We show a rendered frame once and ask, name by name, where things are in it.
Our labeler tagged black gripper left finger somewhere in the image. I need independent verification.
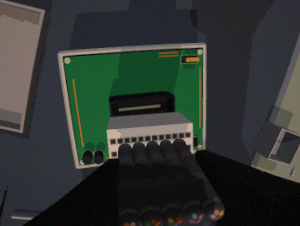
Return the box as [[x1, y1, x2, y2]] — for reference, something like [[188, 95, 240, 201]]
[[24, 158, 119, 226]]

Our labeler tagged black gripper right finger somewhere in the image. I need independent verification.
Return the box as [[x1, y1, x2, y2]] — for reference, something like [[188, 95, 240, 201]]
[[195, 150, 300, 226]]

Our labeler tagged black rectangular socket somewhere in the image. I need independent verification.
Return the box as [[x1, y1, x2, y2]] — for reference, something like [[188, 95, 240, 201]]
[[112, 98, 167, 117]]

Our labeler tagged green circuit board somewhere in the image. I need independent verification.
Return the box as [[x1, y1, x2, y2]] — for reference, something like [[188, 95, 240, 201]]
[[64, 48, 203, 165]]

